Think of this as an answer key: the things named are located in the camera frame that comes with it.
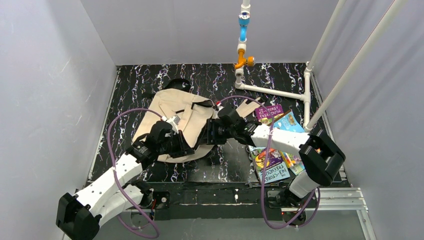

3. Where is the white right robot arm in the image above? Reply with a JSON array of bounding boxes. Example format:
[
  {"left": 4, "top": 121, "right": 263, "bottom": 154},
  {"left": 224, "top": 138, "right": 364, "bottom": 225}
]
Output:
[{"left": 197, "top": 107, "right": 346, "bottom": 199}]

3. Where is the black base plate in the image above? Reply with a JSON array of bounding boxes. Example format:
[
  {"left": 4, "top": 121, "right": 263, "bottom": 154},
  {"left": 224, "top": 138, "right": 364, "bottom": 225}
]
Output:
[{"left": 132, "top": 181, "right": 319, "bottom": 222}]

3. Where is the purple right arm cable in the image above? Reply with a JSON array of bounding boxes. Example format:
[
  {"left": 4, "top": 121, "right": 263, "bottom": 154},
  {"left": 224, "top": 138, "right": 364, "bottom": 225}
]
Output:
[{"left": 216, "top": 95, "right": 322, "bottom": 231}]

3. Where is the blue cartoon mouse book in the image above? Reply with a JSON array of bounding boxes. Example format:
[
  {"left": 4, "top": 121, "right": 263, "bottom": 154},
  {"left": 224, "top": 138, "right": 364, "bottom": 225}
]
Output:
[{"left": 273, "top": 110, "right": 305, "bottom": 133}]

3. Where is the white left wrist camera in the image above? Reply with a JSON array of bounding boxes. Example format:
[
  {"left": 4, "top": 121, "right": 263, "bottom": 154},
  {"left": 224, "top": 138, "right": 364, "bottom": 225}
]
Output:
[{"left": 161, "top": 115, "right": 181, "bottom": 132}]

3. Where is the aluminium rail frame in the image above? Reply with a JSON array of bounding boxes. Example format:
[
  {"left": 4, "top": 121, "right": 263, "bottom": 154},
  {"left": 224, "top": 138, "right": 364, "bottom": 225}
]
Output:
[{"left": 115, "top": 187, "right": 376, "bottom": 240}]

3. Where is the blue orange pipe fitting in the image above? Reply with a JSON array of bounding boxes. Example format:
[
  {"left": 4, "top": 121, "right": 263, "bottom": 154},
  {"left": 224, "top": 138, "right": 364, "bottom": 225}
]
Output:
[{"left": 234, "top": 10, "right": 256, "bottom": 70}]

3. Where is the beige canvas backpack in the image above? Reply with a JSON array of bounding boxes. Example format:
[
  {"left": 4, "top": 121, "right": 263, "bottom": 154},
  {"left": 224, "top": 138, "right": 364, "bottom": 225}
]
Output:
[{"left": 132, "top": 78, "right": 263, "bottom": 164}]

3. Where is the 143-storey treehouse book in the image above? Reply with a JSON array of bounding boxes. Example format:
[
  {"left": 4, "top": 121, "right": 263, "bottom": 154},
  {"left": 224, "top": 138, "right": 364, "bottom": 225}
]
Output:
[{"left": 247, "top": 145, "right": 290, "bottom": 184}]

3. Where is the white PVC pipe frame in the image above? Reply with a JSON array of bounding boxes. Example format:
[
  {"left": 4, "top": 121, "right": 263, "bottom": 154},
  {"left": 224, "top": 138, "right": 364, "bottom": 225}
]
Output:
[{"left": 234, "top": 0, "right": 407, "bottom": 132}]

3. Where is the colourful crayon box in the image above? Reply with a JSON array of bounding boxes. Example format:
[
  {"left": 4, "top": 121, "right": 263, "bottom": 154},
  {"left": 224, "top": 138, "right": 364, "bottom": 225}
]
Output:
[{"left": 280, "top": 151, "right": 305, "bottom": 175}]

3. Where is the purple 117-storey treehouse book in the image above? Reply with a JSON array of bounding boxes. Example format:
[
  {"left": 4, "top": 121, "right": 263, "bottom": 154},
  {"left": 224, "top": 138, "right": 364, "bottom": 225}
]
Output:
[{"left": 254, "top": 104, "right": 284, "bottom": 125}]

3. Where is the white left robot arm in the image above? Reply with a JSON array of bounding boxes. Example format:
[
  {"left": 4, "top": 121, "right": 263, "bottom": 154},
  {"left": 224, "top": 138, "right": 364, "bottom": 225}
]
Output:
[{"left": 55, "top": 116, "right": 194, "bottom": 240}]

